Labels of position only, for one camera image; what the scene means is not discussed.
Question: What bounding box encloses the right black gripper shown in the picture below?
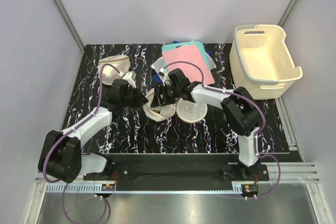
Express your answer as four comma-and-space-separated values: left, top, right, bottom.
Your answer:
150, 83, 181, 109

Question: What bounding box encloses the mesh laundry bag with glasses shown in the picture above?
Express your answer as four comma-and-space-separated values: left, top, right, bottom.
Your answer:
143, 89, 207, 123

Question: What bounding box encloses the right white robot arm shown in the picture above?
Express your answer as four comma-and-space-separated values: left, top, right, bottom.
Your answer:
150, 67, 266, 180

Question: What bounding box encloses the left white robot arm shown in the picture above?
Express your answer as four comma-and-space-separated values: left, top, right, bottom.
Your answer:
38, 79, 148, 183

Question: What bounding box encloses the far mesh laundry bag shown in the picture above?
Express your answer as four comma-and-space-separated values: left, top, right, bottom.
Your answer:
98, 55, 131, 86

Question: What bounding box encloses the cream plastic laundry basket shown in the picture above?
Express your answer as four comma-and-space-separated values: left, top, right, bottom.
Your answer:
229, 24, 303, 100

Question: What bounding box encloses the dark blue board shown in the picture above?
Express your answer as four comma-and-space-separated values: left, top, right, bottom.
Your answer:
152, 41, 211, 83

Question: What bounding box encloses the teal plastic board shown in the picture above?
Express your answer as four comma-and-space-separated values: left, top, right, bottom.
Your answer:
162, 41, 214, 84

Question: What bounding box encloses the pink plastic board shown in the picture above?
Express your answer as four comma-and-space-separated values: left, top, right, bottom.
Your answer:
162, 45, 215, 85

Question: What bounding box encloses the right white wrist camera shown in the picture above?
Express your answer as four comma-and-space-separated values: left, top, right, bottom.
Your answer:
159, 68, 170, 83

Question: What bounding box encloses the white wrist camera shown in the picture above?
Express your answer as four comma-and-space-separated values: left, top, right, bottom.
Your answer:
159, 68, 170, 83
122, 71, 137, 88

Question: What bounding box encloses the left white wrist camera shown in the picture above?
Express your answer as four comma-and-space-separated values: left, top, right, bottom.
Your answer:
122, 71, 137, 88

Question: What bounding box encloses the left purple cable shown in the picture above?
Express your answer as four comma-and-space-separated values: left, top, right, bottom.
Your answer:
42, 62, 125, 222

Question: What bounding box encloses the purple cable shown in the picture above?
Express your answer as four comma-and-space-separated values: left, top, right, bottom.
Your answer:
42, 62, 125, 222
161, 61, 281, 199

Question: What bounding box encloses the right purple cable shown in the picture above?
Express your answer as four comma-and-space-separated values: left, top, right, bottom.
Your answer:
161, 61, 281, 199

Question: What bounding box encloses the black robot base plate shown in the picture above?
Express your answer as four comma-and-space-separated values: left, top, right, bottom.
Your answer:
84, 154, 269, 187

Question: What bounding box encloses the white slotted cable duct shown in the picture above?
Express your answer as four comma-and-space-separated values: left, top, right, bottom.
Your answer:
46, 182, 244, 194

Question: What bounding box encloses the left aluminium frame post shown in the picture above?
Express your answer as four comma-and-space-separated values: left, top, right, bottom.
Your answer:
52, 0, 85, 52

